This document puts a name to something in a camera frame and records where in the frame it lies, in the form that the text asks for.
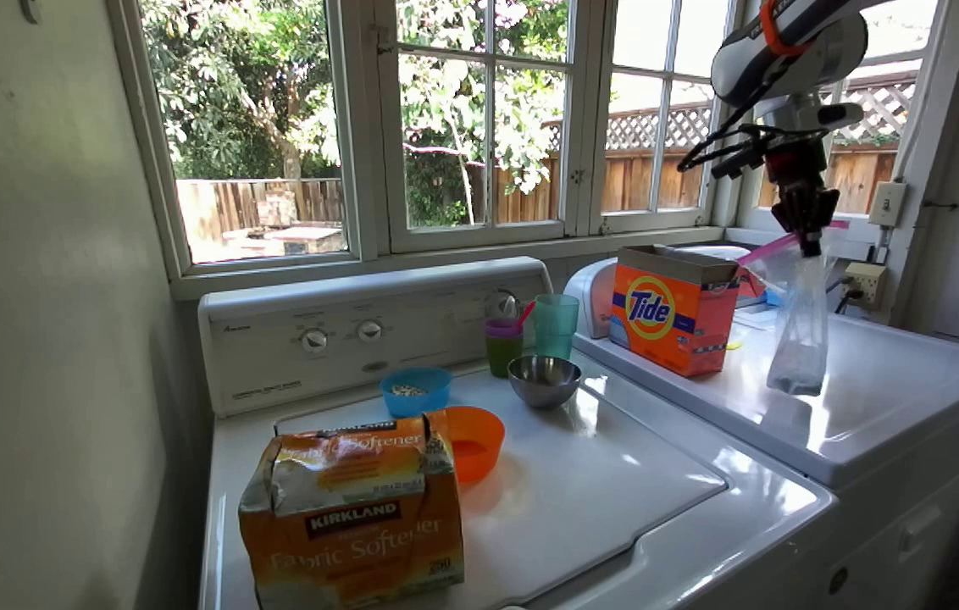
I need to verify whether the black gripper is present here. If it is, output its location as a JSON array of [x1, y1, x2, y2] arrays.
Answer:
[[766, 136, 837, 258]]

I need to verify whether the clear plastic zip bag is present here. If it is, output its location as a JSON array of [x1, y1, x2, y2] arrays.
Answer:
[[739, 235, 829, 397]]

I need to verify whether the orange Tide detergent box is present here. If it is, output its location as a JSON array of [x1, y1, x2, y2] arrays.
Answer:
[[611, 249, 739, 377]]

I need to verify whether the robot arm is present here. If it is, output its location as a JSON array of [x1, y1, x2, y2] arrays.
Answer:
[[712, 0, 878, 258]]

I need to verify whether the white washing machine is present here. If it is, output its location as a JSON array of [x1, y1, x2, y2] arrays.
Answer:
[[199, 258, 832, 610]]

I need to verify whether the Kirkland fabric softener box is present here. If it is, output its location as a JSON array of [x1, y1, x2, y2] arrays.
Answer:
[[236, 418, 463, 610]]

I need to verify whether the white dryer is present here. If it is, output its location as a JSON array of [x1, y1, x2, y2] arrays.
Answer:
[[565, 258, 959, 610]]

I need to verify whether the teal plastic cup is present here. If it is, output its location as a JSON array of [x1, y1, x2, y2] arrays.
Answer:
[[526, 295, 579, 361]]

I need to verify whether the steel metal bowl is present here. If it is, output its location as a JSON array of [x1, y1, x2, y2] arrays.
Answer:
[[509, 357, 584, 410]]

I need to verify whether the green and pink cup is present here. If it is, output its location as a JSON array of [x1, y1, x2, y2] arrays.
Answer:
[[486, 295, 521, 377]]

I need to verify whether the orange plastic bowl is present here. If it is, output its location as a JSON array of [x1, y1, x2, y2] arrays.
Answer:
[[429, 407, 504, 489]]

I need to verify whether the blue plastic bowl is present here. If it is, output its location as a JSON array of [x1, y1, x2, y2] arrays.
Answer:
[[379, 369, 449, 418]]

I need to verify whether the wall power outlet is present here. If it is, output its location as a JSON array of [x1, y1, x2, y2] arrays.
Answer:
[[845, 261, 885, 308]]

